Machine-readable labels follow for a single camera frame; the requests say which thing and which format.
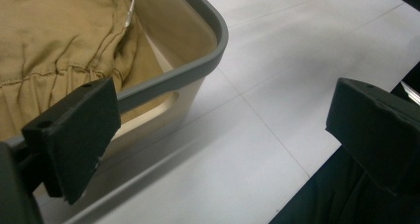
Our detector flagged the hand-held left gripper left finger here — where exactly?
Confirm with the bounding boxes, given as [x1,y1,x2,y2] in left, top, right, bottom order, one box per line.
[21,77,122,206]

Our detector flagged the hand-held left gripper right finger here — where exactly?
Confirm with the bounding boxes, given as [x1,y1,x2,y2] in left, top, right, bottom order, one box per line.
[324,77,420,199]

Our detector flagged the tan pants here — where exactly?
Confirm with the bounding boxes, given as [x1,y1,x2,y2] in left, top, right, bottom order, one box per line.
[0,0,166,143]

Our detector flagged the beige bin with grey rim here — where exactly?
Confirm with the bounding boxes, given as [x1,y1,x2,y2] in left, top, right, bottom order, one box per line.
[0,0,230,224]

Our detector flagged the dark cloth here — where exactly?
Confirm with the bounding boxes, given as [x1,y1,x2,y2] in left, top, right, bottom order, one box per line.
[268,144,420,224]

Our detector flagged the aluminium rail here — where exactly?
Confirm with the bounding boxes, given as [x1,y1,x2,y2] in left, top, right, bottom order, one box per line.
[399,80,420,107]

